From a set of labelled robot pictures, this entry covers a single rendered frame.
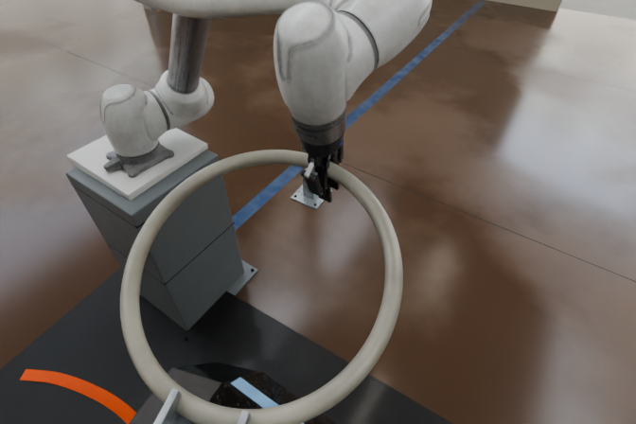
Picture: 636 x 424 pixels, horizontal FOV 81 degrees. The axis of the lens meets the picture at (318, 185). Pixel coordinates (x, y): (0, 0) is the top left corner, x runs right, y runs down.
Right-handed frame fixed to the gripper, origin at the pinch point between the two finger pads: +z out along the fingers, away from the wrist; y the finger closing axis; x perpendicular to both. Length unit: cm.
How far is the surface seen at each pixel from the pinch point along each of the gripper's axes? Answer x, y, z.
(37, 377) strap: -98, 92, 97
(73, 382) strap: -83, 86, 98
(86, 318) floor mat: -104, 66, 107
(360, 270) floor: -1, -22, 129
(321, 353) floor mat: 2, 25, 111
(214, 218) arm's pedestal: -59, 3, 71
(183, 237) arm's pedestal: -61, 17, 63
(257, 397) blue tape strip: 4.9, 43.0, 19.2
